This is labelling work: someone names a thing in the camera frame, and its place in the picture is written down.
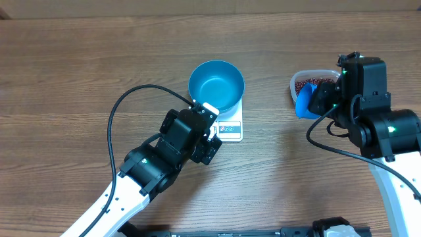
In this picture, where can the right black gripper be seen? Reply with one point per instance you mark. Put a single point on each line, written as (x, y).
(327, 96)

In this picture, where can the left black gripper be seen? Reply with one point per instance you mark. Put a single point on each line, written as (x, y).
(207, 149)

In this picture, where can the blue plastic measuring scoop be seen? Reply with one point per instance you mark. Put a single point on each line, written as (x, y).
(303, 101)

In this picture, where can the red adzuki beans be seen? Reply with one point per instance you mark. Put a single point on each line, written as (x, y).
(314, 81)

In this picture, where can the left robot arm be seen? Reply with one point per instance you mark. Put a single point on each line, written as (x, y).
(151, 168)

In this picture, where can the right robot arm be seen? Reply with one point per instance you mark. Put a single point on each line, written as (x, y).
(389, 140)

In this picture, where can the white digital kitchen scale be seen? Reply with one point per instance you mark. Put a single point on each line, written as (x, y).
(228, 127)

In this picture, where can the teal metal bowl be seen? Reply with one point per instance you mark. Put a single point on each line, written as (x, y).
(218, 83)

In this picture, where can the clear plastic food container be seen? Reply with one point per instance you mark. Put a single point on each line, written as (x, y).
(308, 74)

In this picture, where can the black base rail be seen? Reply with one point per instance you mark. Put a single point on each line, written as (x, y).
(335, 226)

